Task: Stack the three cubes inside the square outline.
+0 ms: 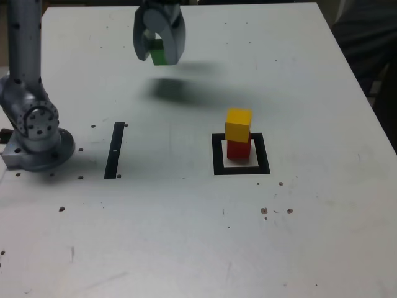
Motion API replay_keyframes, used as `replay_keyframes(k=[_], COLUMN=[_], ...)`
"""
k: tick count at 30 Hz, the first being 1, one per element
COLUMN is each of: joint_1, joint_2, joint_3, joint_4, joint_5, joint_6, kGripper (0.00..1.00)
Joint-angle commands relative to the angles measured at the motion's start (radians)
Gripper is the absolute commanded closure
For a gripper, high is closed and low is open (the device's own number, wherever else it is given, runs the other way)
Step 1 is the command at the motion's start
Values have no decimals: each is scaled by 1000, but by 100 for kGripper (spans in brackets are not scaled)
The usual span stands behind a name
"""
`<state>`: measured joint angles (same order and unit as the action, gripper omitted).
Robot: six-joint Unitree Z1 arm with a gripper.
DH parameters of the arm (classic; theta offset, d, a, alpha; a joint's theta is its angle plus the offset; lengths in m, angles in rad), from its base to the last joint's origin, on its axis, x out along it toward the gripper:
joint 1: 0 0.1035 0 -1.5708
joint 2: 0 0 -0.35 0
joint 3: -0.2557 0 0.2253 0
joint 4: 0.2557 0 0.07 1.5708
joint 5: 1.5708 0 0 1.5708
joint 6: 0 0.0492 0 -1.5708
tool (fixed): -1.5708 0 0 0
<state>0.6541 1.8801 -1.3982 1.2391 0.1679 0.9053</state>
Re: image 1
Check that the black tape square outline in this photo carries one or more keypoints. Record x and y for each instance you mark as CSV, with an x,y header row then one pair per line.
x,y
217,172

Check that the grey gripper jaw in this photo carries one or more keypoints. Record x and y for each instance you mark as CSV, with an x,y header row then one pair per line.
x,y
139,37
175,34

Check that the red cube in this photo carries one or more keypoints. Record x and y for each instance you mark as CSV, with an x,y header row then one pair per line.
x,y
238,152

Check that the black tape strip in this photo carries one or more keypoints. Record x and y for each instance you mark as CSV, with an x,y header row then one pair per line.
x,y
113,161

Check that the green cube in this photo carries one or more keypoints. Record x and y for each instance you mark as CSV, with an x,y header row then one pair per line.
x,y
158,57

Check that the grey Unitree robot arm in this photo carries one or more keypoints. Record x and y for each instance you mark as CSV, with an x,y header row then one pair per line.
x,y
24,62

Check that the yellow cube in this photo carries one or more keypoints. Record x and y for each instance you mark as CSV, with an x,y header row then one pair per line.
x,y
237,125

